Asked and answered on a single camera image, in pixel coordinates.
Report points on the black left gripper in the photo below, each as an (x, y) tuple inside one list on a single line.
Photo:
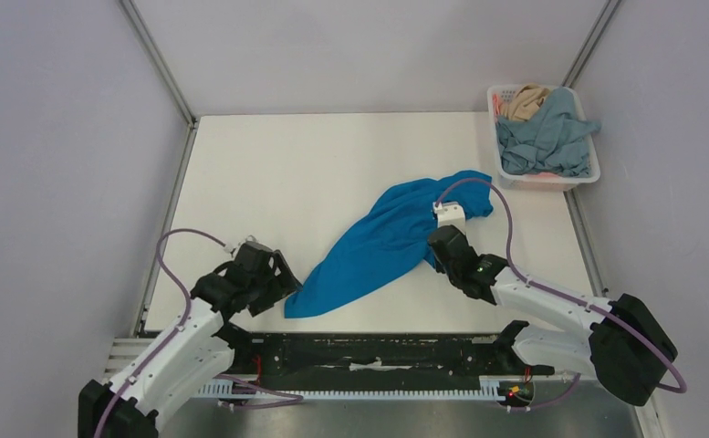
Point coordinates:
[(283, 284)]

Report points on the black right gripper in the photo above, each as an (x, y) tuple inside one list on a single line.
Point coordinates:
[(445, 240)]

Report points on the blue t-shirt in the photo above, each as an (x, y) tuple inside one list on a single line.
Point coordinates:
[(386, 243)]

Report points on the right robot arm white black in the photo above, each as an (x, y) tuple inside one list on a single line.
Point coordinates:
[(571, 326)]

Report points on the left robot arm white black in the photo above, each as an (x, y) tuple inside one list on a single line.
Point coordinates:
[(201, 343)]

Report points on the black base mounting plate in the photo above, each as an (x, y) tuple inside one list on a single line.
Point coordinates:
[(378, 361)]

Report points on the white plastic laundry basket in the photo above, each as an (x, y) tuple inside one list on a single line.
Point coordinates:
[(566, 184)]

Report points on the grey-blue t-shirt in basket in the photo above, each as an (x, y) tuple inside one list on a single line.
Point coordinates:
[(554, 140)]

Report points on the beige t-shirt in basket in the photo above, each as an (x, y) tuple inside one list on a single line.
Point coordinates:
[(525, 103)]

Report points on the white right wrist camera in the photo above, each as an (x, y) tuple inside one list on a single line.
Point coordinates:
[(450, 214)]

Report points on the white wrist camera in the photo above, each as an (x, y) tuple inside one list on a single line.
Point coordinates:
[(232, 248), (450, 214)]

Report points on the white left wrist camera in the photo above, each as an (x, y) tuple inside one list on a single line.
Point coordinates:
[(232, 248)]

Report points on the white slotted cable duct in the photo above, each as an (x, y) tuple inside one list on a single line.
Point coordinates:
[(484, 391)]

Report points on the aluminium frame rail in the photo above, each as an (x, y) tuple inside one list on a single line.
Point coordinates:
[(606, 356)]

